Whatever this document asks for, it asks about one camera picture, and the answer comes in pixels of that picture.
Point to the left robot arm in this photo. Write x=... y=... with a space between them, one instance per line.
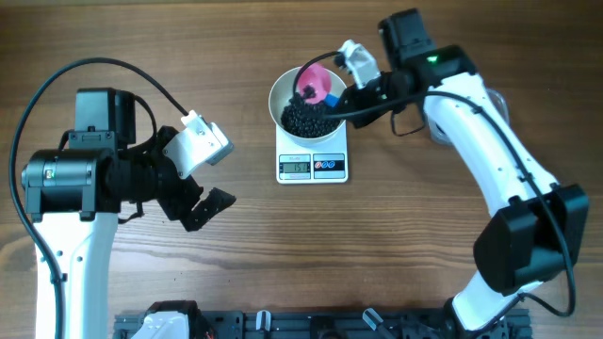
x=74 y=195

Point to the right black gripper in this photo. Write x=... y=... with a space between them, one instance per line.
x=363 y=117

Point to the black beans in bowl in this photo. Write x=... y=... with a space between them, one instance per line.
x=305 y=120

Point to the pink scoop blue handle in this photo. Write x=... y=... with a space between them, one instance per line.
x=316 y=84

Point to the white bowl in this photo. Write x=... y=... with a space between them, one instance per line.
x=284 y=88

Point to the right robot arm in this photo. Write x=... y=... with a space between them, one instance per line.
x=536 y=225

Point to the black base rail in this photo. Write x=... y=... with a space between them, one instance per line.
x=183 y=319

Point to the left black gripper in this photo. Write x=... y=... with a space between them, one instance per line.
x=178 y=207

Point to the white digital kitchen scale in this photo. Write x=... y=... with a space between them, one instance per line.
x=310 y=161

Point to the clear plastic container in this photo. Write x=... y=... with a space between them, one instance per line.
x=499 y=102

